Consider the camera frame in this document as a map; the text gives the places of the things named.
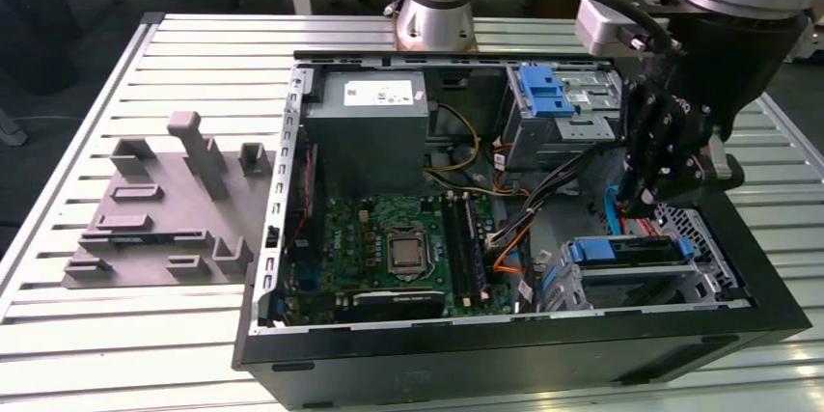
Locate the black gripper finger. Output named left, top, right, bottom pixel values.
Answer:
left=630, top=107, right=707, bottom=220
left=620, top=83, right=656, bottom=206

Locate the power wire with black connector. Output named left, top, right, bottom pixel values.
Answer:
left=616, top=208, right=659, bottom=239

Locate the hard disk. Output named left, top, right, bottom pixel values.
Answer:
left=540, top=236, right=695, bottom=302

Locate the metal disk bay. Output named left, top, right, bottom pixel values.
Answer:
left=538, top=233, right=739, bottom=312

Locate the metal optical drive cage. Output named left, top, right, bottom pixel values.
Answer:
left=502, top=64, right=636, bottom=172

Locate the blue drive latch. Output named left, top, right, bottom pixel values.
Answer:
left=519, top=66, right=576, bottom=119

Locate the installed RAM stick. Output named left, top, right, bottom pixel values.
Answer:
left=463, top=199, right=490, bottom=290

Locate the grey power supply unit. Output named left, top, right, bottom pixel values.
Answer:
left=302, top=69, right=431, bottom=199

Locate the silver CPU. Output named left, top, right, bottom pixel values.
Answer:
left=391, top=239, right=428, bottom=272

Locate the green motherboard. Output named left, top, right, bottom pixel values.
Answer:
left=282, top=192, right=536, bottom=324

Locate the black graphics card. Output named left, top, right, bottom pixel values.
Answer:
left=334, top=288, right=447, bottom=321

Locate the black PC case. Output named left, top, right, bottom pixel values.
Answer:
left=231, top=48, right=812, bottom=411

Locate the grey parts rack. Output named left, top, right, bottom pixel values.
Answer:
left=58, top=110, right=279, bottom=290

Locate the dark RAM stick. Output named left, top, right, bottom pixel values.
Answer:
left=112, top=233, right=174, bottom=245

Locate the grey furniture leg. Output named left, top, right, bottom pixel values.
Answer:
left=0, top=107, right=28, bottom=147

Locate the blue data wire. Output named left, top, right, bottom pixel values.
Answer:
left=603, top=182, right=631, bottom=235

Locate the black cable bundle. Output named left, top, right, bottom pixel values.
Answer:
left=488, top=134, right=630, bottom=259

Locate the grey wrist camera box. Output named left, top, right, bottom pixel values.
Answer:
left=575, top=0, right=646, bottom=54

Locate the yellow wire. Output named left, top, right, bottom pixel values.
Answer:
left=424, top=101, right=482, bottom=175

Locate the orange wire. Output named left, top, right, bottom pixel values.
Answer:
left=492, top=223, right=538, bottom=274

